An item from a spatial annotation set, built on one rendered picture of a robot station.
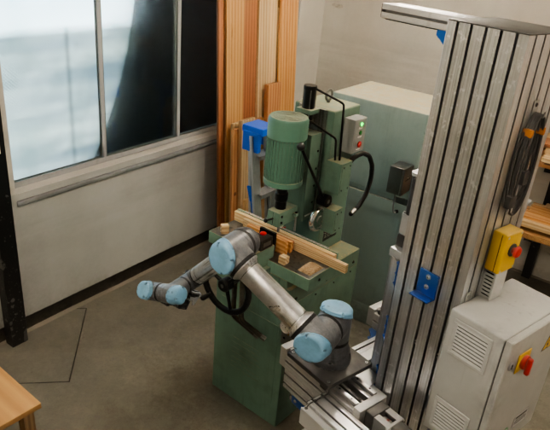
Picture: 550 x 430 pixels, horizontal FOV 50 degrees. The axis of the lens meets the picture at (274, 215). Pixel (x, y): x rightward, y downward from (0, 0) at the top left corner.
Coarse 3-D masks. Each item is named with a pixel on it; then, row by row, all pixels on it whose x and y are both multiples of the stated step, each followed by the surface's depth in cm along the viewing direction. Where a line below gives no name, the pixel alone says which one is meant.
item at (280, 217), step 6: (288, 204) 275; (270, 210) 267; (276, 210) 268; (282, 210) 268; (288, 210) 269; (294, 210) 273; (270, 216) 268; (276, 216) 266; (282, 216) 266; (288, 216) 271; (270, 222) 269; (276, 222) 267; (282, 222) 269; (288, 222) 273
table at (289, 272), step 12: (216, 228) 284; (216, 240) 280; (276, 252) 268; (276, 264) 258; (288, 264) 258; (300, 264) 259; (324, 264) 261; (288, 276) 256; (300, 276) 251; (312, 276) 251; (324, 276) 258; (312, 288) 253
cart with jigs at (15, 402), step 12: (0, 372) 236; (0, 384) 231; (12, 384) 231; (0, 396) 225; (12, 396) 225; (24, 396) 226; (0, 408) 220; (12, 408) 220; (24, 408) 221; (36, 408) 222; (0, 420) 214; (12, 420) 215; (24, 420) 223
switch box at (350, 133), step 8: (344, 120) 266; (352, 120) 263; (360, 120) 265; (344, 128) 267; (352, 128) 265; (344, 136) 268; (352, 136) 266; (344, 144) 270; (352, 144) 267; (352, 152) 269
